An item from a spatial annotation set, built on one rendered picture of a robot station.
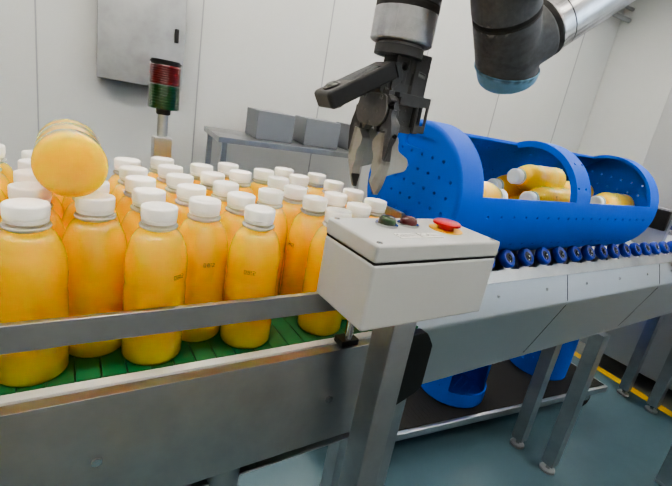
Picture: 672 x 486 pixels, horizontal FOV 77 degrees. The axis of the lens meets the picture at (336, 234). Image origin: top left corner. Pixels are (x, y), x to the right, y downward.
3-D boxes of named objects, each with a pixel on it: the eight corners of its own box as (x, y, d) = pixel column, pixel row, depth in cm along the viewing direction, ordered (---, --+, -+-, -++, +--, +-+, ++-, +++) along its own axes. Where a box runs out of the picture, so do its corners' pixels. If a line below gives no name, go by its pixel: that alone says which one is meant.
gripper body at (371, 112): (423, 139, 64) (442, 55, 60) (379, 132, 59) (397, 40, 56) (392, 132, 70) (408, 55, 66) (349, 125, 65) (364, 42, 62)
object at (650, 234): (661, 250, 161) (677, 211, 156) (657, 250, 159) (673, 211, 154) (633, 241, 169) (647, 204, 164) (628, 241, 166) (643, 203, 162)
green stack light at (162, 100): (182, 112, 91) (183, 88, 89) (150, 107, 87) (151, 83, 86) (175, 109, 96) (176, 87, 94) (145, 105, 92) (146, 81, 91)
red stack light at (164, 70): (183, 88, 89) (184, 68, 88) (151, 82, 86) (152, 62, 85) (176, 86, 94) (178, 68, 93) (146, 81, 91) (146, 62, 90)
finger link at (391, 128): (397, 161, 60) (401, 98, 59) (389, 160, 59) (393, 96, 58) (376, 162, 64) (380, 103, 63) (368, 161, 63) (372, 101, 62)
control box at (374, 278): (480, 312, 56) (502, 239, 53) (359, 333, 45) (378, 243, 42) (428, 281, 64) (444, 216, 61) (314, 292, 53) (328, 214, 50)
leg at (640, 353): (630, 396, 233) (675, 293, 215) (625, 398, 230) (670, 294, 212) (619, 389, 237) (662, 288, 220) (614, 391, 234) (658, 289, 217)
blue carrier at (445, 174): (633, 260, 130) (678, 171, 120) (433, 281, 82) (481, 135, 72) (551, 225, 152) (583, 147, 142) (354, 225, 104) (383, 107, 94)
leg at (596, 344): (557, 472, 168) (613, 335, 150) (549, 477, 165) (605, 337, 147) (544, 461, 172) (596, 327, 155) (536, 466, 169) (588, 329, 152)
